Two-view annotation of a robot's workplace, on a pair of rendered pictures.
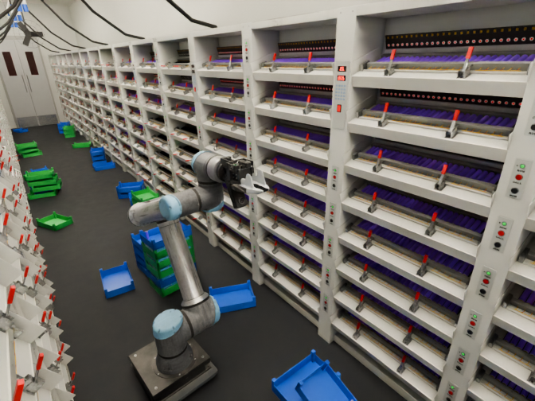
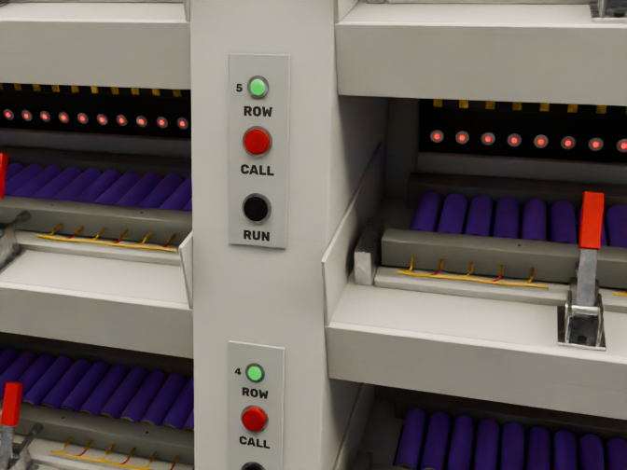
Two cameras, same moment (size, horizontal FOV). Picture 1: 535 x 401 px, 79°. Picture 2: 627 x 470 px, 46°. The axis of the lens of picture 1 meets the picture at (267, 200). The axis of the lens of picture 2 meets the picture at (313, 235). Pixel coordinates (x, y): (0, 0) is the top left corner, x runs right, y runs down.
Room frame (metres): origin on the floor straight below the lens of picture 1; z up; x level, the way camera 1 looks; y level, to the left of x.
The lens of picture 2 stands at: (1.06, -0.07, 1.10)
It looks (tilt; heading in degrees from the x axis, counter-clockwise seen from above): 13 degrees down; 323
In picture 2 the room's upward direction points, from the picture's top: 2 degrees clockwise
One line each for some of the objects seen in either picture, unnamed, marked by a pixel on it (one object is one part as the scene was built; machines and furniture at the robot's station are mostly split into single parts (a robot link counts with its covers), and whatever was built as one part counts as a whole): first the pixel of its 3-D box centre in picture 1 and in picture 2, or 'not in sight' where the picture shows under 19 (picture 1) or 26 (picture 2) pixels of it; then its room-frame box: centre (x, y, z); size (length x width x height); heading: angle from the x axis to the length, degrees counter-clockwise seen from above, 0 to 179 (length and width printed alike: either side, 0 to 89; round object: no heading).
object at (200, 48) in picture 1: (212, 150); not in sight; (2.63, 0.45, 0.88); 0.20 x 0.09 x 1.75; 127
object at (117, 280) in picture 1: (116, 278); not in sight; (2.04, 1.17, 0.04); 0.30 x 0.20 x 0.08; 31
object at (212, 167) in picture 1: (222, 169); not in sight; (1.07, 0.15, 1.23); 0.10 x 0.05 x 0.09; 130
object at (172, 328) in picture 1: (171, 331); not in sight; (1.23, 0.50, 0.32); 0.17 x 0.15 x 0.18; 130
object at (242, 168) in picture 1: (235, 173); not in sight; (1.01, 0.10, 1.23); 0.12 x 0.08 x 0.09; 40
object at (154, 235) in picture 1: (165, 232); not in sight; (2.03, 0.73, 0.44); 0.30 x 0.20 x 0.08; 134
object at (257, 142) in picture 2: not in sight; (257, 141); (1.46, -0.32, 1.05); 0.02 x 0.01 x 0.02; 37
